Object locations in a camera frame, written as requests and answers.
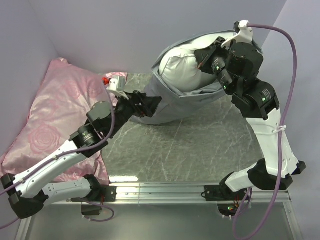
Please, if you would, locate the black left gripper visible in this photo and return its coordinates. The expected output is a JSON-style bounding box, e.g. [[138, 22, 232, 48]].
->
[[107, 89, 163, 138]]

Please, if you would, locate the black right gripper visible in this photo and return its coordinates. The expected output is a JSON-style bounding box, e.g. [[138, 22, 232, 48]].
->
[[195, 36, 237, 96]]

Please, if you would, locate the grey pillowcase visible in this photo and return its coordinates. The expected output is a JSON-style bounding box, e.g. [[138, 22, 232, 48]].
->
[[129, 27, 265, 126]]

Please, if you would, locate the white pillow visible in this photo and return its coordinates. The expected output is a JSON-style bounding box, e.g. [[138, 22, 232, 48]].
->
[[158, 32, 228, 93]]

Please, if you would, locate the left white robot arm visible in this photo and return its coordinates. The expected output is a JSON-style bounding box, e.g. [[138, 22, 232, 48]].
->
[[1, 91, 162, 220]]

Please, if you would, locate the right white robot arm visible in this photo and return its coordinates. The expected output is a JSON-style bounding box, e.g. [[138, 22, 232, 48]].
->
[[194, 37, 306, 200]]

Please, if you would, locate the pink floral pillow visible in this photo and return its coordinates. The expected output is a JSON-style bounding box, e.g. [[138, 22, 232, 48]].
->
[[0, 58, 128, 176]]

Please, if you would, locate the left black controller box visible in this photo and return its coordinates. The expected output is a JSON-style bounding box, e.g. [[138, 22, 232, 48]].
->
[[80, 204, 103, 217]]

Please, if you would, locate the right controller board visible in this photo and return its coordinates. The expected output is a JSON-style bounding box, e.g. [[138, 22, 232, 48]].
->
[[217, 202, 240, 219]]

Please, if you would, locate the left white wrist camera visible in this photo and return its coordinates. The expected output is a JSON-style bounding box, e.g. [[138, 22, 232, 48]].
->
[[102, 75, 129, 100]]

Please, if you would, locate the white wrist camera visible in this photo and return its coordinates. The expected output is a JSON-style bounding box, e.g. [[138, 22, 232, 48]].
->
[[102, 75, 129, 100], [221, 20, 253, 48]]

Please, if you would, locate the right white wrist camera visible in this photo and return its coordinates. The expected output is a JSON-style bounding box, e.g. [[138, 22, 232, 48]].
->
[[221, 20, 253, 48]]

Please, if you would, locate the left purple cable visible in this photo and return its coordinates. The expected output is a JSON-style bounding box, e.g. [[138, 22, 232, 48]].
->
[[0, 82, 117, 230]]

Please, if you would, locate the purple cable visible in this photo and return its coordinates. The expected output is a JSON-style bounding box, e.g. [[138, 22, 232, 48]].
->
[[0, 82, 117, 230], [232, 22, 300, 240]]

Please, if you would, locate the aluminium mounting rail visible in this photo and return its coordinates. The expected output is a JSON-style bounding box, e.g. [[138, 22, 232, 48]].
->
[[26, 181, 292, 206]]

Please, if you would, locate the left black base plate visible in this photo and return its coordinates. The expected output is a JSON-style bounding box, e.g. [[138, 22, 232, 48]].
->
[[71, 185, 117, 202]]

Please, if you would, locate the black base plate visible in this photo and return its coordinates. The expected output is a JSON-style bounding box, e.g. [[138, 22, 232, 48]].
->
[[71, 185, 117, 202], [201, 185, 248, 202]]

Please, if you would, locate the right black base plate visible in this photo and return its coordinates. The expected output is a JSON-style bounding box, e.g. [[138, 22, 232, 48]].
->
[[201, 185, 248, 202]]

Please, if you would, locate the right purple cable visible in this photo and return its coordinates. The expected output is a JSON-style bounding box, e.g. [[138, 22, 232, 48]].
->
[[232, 22, 300, 240]]

